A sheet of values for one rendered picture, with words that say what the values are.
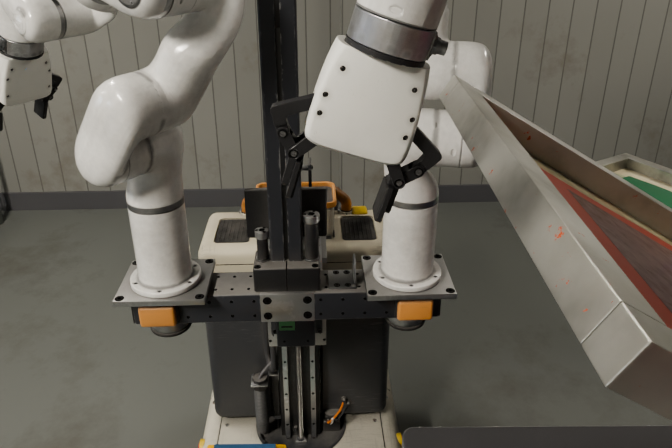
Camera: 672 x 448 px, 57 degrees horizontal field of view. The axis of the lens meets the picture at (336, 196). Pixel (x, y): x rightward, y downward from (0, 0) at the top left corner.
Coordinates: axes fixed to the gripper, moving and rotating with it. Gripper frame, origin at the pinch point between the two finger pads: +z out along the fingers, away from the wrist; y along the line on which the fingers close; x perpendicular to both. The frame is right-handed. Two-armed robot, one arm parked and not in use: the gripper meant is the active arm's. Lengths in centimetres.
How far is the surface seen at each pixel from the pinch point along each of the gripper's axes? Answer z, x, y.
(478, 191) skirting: 107, -306, -133
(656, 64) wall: 0, -311, -205
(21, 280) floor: 190, -215, 110
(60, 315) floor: 180, -185, 80
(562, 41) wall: 4, -309, -144
